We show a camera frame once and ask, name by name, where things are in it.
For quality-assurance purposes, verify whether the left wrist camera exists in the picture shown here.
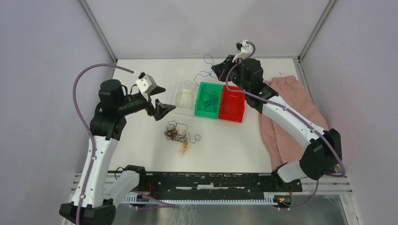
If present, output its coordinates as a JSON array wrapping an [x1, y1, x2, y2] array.
[[136, 72, 156, 102]]

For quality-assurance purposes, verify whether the green plastic bin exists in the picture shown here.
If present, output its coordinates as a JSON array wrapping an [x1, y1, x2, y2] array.
[[194, 82, 223, 119]]

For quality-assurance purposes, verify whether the red plastic bin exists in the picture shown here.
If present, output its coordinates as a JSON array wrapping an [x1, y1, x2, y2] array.
[[218, 85, 245, 123]]

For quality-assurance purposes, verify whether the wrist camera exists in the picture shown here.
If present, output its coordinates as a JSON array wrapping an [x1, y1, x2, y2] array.
[[136, 72, 156, 102], [232, 40, 256, 62]]

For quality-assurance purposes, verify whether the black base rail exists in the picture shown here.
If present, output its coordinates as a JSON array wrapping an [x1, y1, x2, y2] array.
[[135, 172, 303, 200]]

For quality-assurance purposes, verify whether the white cable duct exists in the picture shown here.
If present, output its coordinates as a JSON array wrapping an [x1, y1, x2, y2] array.
[[121, 193, 277, 206]]

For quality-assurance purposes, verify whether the yellow cable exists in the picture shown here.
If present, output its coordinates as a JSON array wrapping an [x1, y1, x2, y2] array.
[[176, 81, 197, 108]]

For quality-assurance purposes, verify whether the cable pile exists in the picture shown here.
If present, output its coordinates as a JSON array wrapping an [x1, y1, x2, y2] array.
[[164, 121, 201, 157]]

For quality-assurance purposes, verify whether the pink cloth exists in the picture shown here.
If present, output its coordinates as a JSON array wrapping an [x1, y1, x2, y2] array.
[[259, 75, 329, 170]]

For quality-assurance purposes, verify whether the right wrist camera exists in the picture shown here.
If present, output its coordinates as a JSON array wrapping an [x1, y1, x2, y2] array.
[[232, 40, 256, 62]]

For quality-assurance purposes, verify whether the dark thin cable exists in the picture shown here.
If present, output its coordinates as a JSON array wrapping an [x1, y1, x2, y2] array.
[[199, 85, 220, 114]]

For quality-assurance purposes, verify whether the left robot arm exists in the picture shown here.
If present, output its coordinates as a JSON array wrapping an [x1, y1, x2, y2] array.
[[59, 76, 176, 225]]

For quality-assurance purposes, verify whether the clear plastic bin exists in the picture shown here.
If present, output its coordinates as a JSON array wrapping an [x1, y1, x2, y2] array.
[[172, 80, 199, 116]]

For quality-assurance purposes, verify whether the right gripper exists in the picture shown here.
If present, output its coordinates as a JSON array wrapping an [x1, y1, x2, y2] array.
[[212, 55, 250, 93]]

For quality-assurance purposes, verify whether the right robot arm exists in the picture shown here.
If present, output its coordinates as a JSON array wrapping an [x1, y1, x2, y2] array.
[[211, 55, 345, 191]]

